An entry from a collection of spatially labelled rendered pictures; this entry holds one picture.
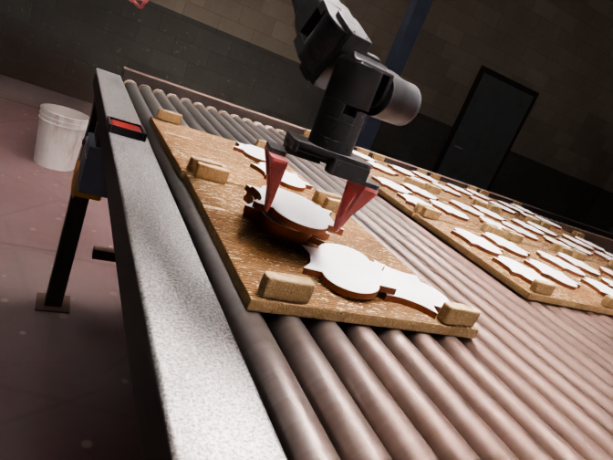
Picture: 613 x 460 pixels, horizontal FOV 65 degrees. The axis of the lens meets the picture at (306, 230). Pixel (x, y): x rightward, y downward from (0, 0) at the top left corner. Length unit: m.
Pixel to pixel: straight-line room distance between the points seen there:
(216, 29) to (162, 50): 0.65
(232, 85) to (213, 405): 5.79
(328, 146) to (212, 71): 5.50
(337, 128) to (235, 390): 0.32
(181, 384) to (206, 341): 0.07
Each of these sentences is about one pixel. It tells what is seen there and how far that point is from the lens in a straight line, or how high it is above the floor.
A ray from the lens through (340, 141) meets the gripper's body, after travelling 0.58.
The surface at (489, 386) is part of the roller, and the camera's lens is 0.65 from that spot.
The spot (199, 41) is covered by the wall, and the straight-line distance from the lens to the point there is 6.02.
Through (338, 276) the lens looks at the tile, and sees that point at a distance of 0.63.
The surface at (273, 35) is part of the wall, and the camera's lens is 6.15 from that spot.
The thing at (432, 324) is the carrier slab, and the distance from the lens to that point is 0.67.
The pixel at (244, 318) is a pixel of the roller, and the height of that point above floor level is 0.92.
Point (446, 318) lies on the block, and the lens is 0.68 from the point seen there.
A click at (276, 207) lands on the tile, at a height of 1.00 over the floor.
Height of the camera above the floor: 1.16
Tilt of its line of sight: 17 degrees down
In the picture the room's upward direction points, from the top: 22 degrees clockwise
